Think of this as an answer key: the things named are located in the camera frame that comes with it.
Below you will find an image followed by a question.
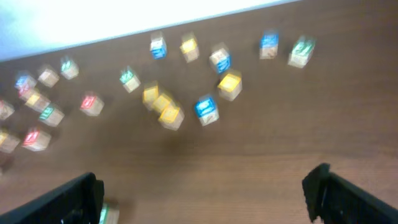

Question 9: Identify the red 6 block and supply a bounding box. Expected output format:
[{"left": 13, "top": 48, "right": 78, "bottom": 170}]
[{"left": 0, "top": 100, "right": 15, "bottom": 121}]

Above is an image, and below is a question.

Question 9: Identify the yellow block cluster left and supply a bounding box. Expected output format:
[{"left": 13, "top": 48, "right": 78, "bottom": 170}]
[{"left": 142, "top": 81, "right": 159, "bottom": 111}]

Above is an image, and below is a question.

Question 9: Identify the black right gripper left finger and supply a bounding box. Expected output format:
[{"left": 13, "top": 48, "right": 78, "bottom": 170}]
[{"left": 1, "top": 172, "right": 104, "bottom": 224}]

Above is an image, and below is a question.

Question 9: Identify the blue-sided wooden block top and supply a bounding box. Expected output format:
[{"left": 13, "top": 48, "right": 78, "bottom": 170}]
[{"left": 150, "top": 32, "right": 167, "bottom": 60}]

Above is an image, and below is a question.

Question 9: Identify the red A block lower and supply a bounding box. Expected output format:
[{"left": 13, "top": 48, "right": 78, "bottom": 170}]
[{"left": 22, "top": 128, "right": 51, "bottom": 151}]

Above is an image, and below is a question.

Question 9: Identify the red a block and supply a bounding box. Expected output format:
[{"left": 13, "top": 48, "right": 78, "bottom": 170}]
[
  {"left": 22, "top": 128, "right": 51, "bottom": 151},
  {"left": 18, "top": 85, "right": 36, "bottom": 101}
]

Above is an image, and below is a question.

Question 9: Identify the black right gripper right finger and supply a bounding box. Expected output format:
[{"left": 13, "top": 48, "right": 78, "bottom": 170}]
[{"left": 302, "top": 163, "right": 397, "bottom": 224}]

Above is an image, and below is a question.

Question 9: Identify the blue I block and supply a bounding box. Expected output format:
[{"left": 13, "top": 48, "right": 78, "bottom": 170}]
[{"left": 194, "top": 95, "right": 220, "bottom": 126}]

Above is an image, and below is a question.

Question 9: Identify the green L block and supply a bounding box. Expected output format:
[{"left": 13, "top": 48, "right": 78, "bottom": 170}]
[{"left": 60, "top": 56, "right": 79, "bottom": 80}]

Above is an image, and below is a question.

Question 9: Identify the plain wooden block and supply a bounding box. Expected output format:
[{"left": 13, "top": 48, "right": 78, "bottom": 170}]
[{"left": 38, "top": 65, "right": 60, "bottom": 88}]

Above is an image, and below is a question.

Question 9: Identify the yellow block cluster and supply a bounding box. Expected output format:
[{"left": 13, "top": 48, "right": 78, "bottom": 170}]
[
  {"left": 142, "top": 81, "right": 159, "bottom": 111},
  {"left": 152, "top": 93, "right": 174, "bottom": 114},
  {"left": 158, "top": 105, "right": 185, "bottom": 131}
]

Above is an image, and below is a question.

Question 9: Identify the green R block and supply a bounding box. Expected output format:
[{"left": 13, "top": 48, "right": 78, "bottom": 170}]
[
  {"left": 99, "top": 202, "right": 120, "bottom": 224},
  {"left": 39, "top": 104, "right": 65, "bottom": 127}
]

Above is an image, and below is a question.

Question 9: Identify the green J block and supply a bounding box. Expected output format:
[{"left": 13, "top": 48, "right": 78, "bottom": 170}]
[{"left": 287, "top": 35, "right": 316, "bottom": 68}]

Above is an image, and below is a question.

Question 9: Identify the yellow block top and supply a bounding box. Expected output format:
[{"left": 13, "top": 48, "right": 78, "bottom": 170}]
[{"left": 180, "top": 32, "right": 200, "bottom": 63}]

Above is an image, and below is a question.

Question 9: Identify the green Z block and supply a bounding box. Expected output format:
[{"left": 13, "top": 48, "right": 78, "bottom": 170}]
[{"left": 119, "top": 66, "right": 141, "bottom": 93}]

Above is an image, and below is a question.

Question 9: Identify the yellow G block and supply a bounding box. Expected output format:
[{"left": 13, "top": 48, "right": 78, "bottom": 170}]
[{"left": 24, "top": 90, "right": 51, "bottom": 113}]

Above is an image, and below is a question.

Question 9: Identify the red A block upper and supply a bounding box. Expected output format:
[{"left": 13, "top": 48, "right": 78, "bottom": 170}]
[{"left": 18, "top": 85, "right": 36, "bottom": 101}]

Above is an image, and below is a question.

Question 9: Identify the blue D wooden block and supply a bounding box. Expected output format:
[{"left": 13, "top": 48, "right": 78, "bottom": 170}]
[{"left": 209, "top": 42, "right": 231, "bottom": 74}]

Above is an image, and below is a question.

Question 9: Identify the yellow block cluster middle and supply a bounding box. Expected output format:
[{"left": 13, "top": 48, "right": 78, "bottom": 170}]
[{"left": 152, "top": 93, "right": 174, "bottom": 114}]

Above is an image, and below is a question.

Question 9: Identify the yellow O block upper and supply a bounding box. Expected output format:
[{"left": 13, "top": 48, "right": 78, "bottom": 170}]
[{"left": 0, "top": 129, "right": 21, "bottom": 154}]

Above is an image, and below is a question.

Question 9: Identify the red Q block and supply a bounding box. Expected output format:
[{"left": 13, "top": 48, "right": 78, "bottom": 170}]
[{"left": 80, "top": 92, "right": 104, "bottom": 116}]

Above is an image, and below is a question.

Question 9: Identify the yellow block right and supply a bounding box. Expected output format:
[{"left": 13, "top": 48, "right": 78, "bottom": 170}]
[{"left": 217, "top": 70, "right": 243, "bottom": 101}]

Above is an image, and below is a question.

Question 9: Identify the blue X block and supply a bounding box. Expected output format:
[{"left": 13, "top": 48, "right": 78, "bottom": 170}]
[{"left": 259, "top": 30, "right": 279, "bottom": 59}]

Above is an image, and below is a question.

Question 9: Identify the yellow block cluster lower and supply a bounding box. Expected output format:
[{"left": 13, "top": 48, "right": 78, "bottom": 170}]
[{"left": 158, "top": 105, "right": 185, "bottom": 131}]

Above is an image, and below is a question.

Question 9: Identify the blue S block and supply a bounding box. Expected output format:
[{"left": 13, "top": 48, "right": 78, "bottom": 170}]
[{"left": 14, "top": 70, "right": 37, "bottom": 90}]

